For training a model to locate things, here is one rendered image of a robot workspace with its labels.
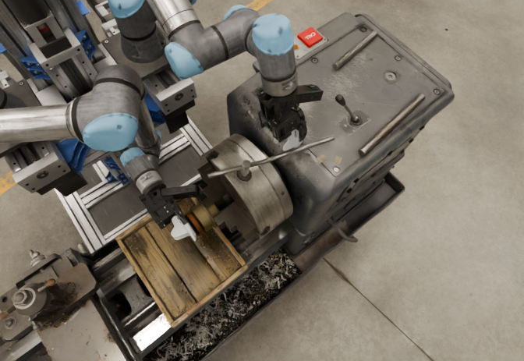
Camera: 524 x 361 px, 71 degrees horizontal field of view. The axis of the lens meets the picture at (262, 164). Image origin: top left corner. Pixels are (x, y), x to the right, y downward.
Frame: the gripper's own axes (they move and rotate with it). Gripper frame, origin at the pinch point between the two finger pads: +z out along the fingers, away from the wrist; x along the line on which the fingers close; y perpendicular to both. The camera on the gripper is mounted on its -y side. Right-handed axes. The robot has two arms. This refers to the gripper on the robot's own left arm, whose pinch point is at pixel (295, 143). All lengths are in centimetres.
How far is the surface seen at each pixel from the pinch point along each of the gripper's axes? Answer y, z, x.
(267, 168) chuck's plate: 7.8, 7.4, -3.9
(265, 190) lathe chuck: 11.8, 10.4, -0.6
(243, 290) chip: 29, 74, -9
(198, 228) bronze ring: 31.6, 18.8, -9.4
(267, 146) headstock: 2.6, 7.2, -10.4
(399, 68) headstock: -46.0, 4.7, -4.0
